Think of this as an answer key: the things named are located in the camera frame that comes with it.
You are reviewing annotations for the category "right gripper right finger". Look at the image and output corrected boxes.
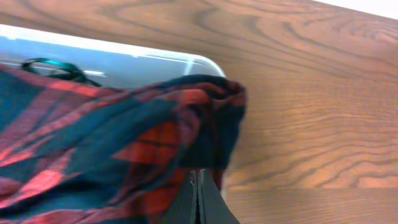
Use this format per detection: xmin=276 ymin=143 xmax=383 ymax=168
xmin=197 ymin=169 xmax=240 ymax=224

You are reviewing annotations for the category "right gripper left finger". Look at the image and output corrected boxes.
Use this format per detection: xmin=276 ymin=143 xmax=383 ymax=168
xmin=158 ymin=171 xmax=198 ymax=224

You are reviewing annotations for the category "red plaid flannel shirt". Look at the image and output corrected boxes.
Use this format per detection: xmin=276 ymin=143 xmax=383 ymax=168
xmin=1 ymin=66 xmax=246 ymax=223

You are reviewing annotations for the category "dark green garment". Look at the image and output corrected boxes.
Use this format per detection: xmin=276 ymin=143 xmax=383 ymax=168
xmin=20 ymin=58 xmax=101 ymax=87

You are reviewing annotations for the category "clear plastic storage bin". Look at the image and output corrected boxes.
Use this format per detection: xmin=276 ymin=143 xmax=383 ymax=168
xmin=1 ymin=25 xmax=224 ymax=88

